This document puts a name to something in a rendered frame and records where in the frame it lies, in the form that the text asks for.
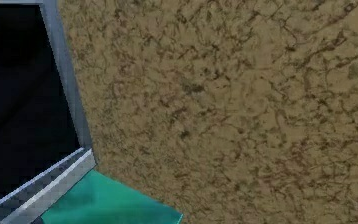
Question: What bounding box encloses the grey framed dark window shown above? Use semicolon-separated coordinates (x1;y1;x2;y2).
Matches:
0;0;98;224

